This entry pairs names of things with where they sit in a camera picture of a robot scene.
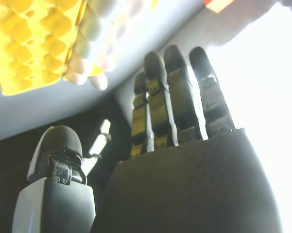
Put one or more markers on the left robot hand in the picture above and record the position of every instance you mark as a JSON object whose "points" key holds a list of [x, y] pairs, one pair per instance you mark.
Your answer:
{"points": [[184, 189]]}

